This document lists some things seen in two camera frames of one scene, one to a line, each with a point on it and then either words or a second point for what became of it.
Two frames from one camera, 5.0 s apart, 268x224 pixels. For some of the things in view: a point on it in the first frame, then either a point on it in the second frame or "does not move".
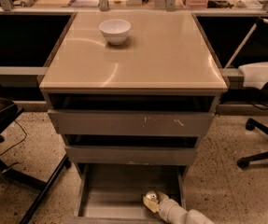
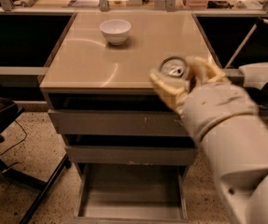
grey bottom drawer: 113,193 does not move
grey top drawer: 133,114 does not move
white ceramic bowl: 115,30 does not move
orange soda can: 151,195 -> 174,71
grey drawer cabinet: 132,91 does not move
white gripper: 165,206 -> 218,106
